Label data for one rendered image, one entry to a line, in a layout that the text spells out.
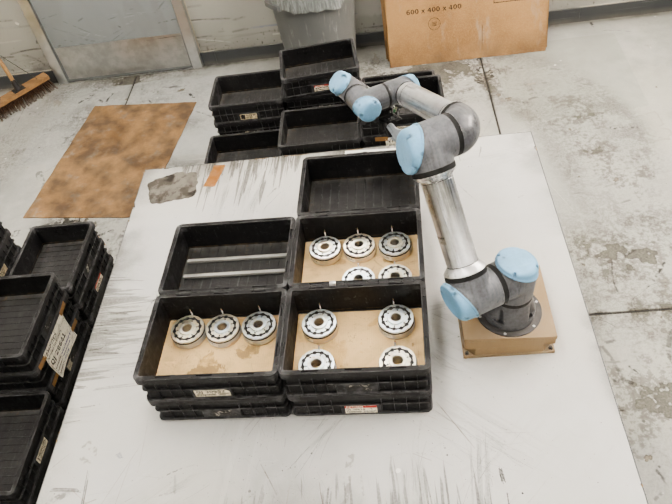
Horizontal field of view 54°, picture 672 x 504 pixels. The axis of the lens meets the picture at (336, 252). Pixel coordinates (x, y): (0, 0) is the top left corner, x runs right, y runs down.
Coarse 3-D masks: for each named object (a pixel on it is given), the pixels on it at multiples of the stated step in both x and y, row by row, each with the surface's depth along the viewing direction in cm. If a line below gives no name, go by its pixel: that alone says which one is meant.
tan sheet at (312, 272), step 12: (312, 264) 211; (336, 264) 210; (348, 264) 209; (360, 264) 208; (372, 264) 208; (384, 264) 207; (408, 264) 206; (312, 276) 208; (324, 276) 207; (336, 276) 206
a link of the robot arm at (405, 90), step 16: (400, 80) 199; (416, 80) 201; (400, 96) 195; (416, 96) 188; (432, 96) 184; (416, 112) 190; (432, 112) 180; (448, 112) 168; (464, 112) 167; (464, 128) 165; (464, 144) 176
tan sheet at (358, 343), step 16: (352, 320) 194; (368, 320) 193; (416, 320) 191; (336, 336) 191; (352, 336) 190; (368, 336) 189; (384, 336) 188; (416, 336) 187; (304, 352) 188; (336, 352) 187; (352, 352) 186; (368, 352) 185; (416, 352) 183
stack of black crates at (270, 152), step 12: (252, 132) 344; (264, 132) 343; (276, 132) 343; (216, 144) 349; (228, 144) 349; (240, 144) 349; (252, 144) 349; (264, 144) 348; (276, 144) 348; (216, 156) 350; (228, 156) 350; (240, 156) 348; (252, 156) 347; (264, 156) 346; (276, 156) 344
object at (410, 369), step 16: (304, 288) 191; (320, 288) 191; (336, 288) 190; (352, 288) 190; (288, 304) 190; (288, 320) 184; (336, 368) 171; (352, 368) 171; (368, 368) 170; (384, 368) 169; (400, 368) 169; (416, 368) 168
